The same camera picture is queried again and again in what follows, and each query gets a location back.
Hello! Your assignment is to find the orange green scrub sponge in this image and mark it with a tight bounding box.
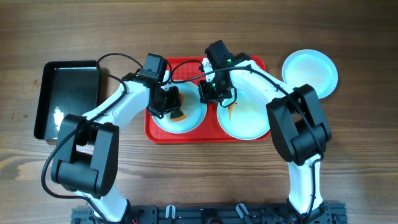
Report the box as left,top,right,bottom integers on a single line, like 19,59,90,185
170,93,187,122

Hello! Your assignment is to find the light blue plate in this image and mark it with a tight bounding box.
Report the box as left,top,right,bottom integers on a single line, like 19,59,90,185
152,82,207,134
282,49,338,99
216,90,270,141

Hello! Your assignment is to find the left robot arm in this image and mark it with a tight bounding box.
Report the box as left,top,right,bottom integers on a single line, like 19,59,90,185
41,54,181,223

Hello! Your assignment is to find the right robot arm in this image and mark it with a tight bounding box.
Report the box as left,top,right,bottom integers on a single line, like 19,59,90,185
199,40,331,223

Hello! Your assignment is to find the red plastic tray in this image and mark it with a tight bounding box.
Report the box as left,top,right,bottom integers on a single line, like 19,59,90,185
144,55,271,144

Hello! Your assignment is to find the black rectangular water tray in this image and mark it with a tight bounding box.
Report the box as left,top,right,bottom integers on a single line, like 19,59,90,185
34,60,101,140

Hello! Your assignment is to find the left black cable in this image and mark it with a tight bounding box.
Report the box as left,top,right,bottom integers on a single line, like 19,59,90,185
40,52,170,215

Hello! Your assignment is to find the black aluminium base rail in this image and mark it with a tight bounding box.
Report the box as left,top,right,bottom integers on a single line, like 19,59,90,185
70,202,348,224

